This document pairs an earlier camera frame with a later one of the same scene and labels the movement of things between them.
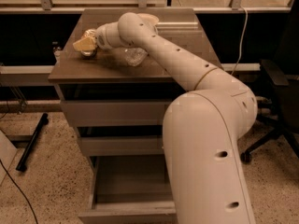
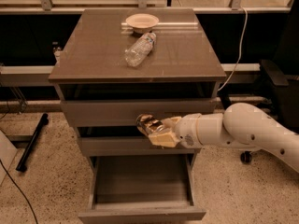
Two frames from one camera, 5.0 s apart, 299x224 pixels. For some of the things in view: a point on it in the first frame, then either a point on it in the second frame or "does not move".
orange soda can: [90, 34] to [148, 123]
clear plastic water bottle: [135, 56] does not move
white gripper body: [101, 39] to [186, 131]
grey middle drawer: [123, 146] does not move
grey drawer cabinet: [115, 100] does not move
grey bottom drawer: [130, 189] does not move
